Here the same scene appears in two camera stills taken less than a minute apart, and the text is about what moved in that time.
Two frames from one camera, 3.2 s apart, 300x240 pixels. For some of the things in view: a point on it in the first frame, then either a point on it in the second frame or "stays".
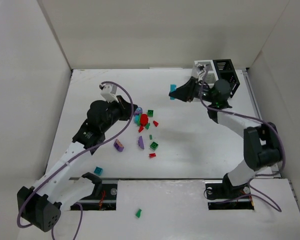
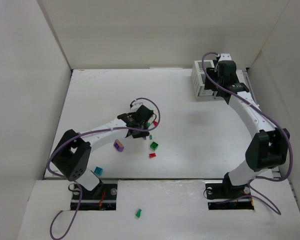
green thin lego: (138, 213) stays
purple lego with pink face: (118, 145) stays
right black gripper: (193, 88) → (212, 83)
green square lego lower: (154, 145) stays
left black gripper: (127, 110) → (142, 134)
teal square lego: (98, 171) stays
